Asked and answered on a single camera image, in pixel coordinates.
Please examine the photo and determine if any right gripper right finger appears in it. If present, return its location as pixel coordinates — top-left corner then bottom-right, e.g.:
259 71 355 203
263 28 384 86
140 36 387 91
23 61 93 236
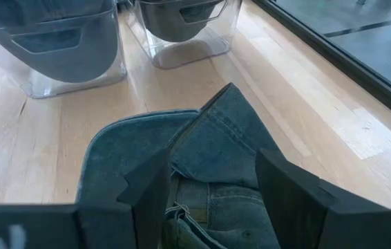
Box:
255 149 389 249

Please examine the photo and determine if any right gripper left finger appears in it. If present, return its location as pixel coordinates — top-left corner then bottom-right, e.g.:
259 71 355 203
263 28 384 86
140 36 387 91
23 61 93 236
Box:
117 148 173 249

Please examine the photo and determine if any grey denim cap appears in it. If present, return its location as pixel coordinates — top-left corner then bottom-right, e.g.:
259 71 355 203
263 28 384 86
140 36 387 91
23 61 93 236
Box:
75 82 288 249
0 0 119 84

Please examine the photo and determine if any dark green cap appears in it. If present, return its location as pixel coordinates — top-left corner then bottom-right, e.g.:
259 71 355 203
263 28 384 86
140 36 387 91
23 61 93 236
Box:
135 0 228 44

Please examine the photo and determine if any clear plastic bin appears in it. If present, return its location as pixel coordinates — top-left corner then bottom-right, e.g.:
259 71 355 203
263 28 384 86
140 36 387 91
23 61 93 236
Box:
124 0 245 70
0 0 128 100

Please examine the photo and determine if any black aluminium table frame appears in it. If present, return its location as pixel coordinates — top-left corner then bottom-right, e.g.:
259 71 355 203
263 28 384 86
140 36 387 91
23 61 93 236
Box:
251 0 391 129

